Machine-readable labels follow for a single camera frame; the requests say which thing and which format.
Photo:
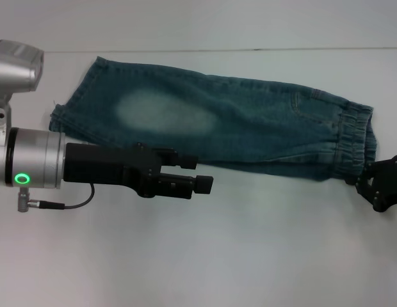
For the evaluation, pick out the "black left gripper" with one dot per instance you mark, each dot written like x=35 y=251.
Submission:
x=105 y=163

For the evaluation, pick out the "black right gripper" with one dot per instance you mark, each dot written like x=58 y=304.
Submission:
x=390 y=192

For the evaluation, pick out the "blue denim shorts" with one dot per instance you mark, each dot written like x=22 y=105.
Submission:
x=249 y=128

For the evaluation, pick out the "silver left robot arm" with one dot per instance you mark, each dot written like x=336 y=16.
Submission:
x=35 y=156

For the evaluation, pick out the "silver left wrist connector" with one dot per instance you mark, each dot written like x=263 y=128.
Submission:
x=23 y=199

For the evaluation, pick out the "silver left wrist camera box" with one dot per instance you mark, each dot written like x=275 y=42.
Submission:
x=16 y=67

